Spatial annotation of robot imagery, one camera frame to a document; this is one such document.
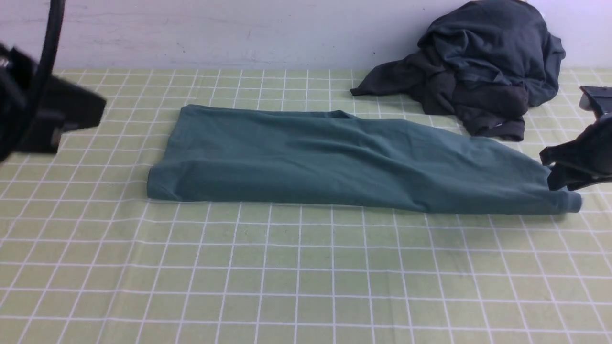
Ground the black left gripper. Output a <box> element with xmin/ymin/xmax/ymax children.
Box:
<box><xmin>0</xmin><ymin>45</ymin><xmax>107</xmax><ymax>162</ymax></box>

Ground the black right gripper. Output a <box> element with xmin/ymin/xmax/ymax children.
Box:
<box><xmin>539</xmin><ymin>86</ymin><xmax>612</xmax><ymax>190</ymax></box>

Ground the green long sleeve shirt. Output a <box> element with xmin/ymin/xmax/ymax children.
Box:
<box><xmin>146</xmin><ymin>105</ymin><xmax>583</xmax><ymax>215</ymax></box>

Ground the dark grey crumpled garment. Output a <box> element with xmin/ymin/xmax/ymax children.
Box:
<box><xmin>350</xmin><ymin>47</ymin><xmax>528</xmax><ymax>142</ymax></box>

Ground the dark teal crumpled garment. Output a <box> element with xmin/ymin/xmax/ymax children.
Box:
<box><xmin>417</xmin><ymin>0</ymin><xmax>566</xmax><ymax>107</ymax></box>

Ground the black cable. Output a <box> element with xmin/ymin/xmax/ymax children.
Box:
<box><xmin>29</xmin><ymin>0</ymin><xmax>66</xmax><ymax>96</ymax></box>

